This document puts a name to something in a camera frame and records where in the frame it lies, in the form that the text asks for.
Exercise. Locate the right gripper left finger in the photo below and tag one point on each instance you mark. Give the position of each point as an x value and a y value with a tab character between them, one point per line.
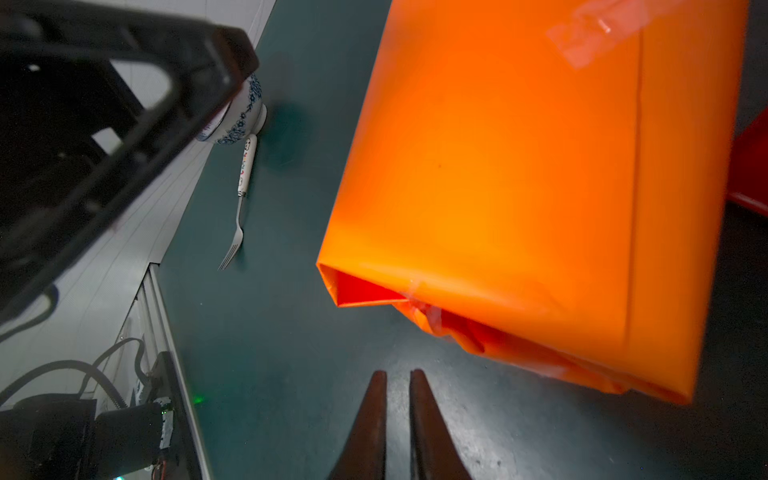
364	453

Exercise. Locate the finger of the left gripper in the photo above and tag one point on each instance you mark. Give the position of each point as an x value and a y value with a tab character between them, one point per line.
96	101

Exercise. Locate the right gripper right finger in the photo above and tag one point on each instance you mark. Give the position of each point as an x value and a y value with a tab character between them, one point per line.
433	454

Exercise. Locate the blue white ceramic spoon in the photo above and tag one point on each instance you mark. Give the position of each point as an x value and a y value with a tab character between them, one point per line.
244	114

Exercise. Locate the green table mat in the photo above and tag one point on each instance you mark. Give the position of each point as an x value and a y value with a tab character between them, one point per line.
276	372

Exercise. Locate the red tape dispenser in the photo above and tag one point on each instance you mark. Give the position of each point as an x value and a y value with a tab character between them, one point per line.
748	167

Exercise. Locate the white handled fork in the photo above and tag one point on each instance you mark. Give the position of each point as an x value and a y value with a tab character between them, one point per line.
240	204

